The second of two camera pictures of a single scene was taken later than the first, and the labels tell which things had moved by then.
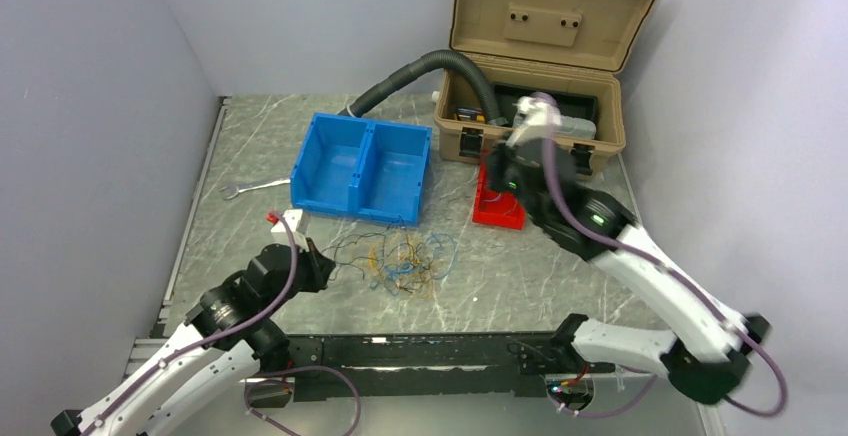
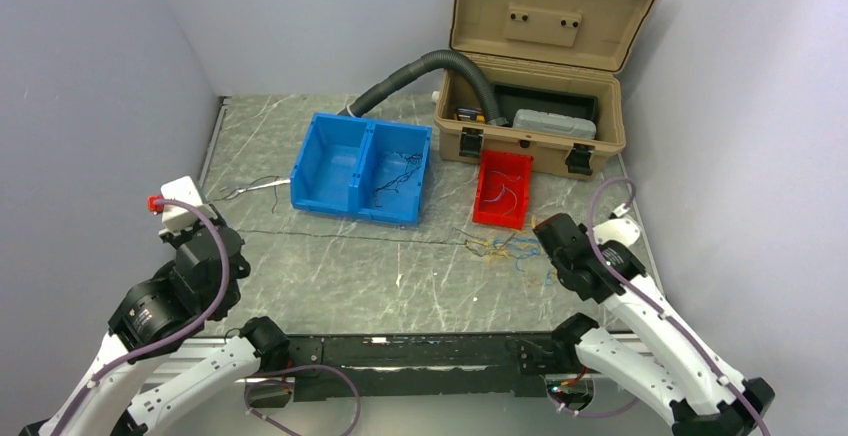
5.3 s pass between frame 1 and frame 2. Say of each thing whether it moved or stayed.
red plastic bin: stayed
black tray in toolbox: stayed
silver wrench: stayed
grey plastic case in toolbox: stayed
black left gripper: moved
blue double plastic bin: stayed
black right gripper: moved
